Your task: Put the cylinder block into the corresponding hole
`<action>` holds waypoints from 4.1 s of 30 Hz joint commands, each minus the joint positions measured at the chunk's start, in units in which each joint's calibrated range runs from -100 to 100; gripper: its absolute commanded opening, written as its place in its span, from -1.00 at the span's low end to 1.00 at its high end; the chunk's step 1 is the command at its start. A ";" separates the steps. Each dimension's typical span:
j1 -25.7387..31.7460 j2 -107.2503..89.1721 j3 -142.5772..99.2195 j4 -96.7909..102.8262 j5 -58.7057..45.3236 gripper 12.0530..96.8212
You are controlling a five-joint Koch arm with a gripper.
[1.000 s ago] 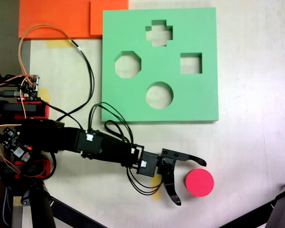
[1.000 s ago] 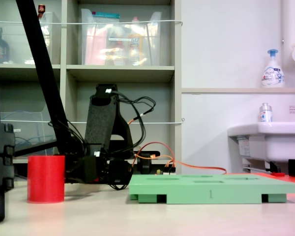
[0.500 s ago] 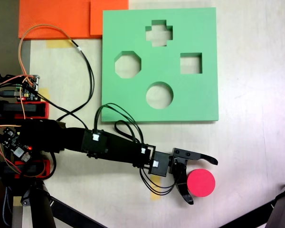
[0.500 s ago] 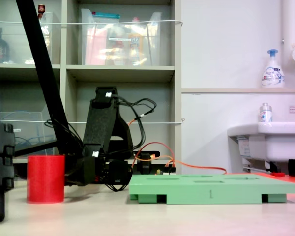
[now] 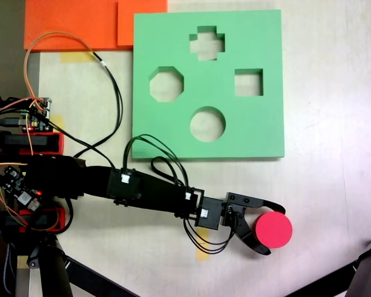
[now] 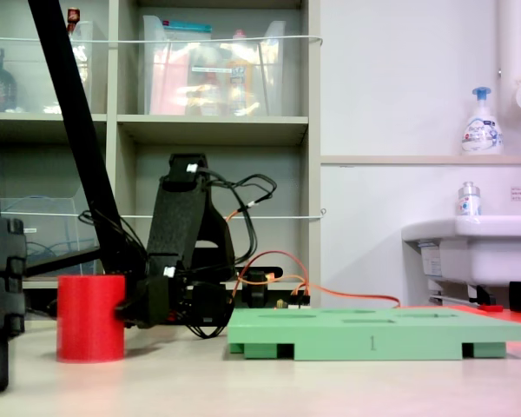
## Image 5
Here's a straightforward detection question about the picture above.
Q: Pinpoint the short black looped cable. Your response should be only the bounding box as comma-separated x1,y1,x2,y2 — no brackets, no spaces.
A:
150,156,186,186

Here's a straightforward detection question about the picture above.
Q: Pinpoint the blue white braided cable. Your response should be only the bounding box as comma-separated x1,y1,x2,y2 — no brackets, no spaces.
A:
2,243,13,295

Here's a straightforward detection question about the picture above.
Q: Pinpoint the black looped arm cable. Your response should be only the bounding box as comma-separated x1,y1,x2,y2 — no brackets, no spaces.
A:
122,134,189,194

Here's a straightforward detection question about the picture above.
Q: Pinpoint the black controller board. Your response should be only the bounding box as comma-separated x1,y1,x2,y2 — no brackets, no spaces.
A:
2,165,43,212

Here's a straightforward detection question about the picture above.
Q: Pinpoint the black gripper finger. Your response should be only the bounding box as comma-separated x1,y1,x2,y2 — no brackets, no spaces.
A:
234,212,272,257
258,199,287,216

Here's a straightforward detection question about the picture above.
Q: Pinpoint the green shape sorter board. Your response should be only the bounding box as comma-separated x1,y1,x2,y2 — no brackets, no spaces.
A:
131,9,286,161

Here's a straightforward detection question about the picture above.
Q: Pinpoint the black camera tripod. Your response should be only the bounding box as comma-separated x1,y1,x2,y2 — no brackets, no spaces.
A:
26,235,142,297
283,231,371,297

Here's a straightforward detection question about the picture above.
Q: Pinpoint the wide yellow tape piece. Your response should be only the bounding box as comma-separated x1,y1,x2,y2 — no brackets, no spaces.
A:
60,51,92,64

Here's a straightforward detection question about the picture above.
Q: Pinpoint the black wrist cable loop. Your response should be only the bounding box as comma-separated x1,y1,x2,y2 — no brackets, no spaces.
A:
183,213,237,255

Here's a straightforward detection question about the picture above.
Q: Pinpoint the red cylinder block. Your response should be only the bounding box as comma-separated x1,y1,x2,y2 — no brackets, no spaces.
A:
255,212,294,249

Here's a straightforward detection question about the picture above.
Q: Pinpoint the black cable from board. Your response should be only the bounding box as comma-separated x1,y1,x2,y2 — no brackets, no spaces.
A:
45,119,116,170

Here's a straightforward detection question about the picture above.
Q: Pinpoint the orange cable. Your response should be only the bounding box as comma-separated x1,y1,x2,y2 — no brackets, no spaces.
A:
23,30,95,108

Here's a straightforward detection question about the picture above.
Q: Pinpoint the yellow tape with mark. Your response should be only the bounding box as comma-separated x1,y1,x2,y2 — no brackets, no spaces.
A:
195,228,210,262

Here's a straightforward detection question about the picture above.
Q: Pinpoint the circuit board with wires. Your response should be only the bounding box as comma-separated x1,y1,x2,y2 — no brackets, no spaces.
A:
20,97,54,134

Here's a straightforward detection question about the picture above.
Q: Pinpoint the red black table clamp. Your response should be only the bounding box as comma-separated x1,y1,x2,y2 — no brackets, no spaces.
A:
0,207,66,233
0,131,65,155

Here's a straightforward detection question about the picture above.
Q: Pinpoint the large orange flat plate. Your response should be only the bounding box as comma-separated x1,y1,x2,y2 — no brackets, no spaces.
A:
23,0,134,51

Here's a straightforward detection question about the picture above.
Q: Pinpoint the long black cable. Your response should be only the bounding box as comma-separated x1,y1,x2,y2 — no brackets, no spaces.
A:
72,51,124,158

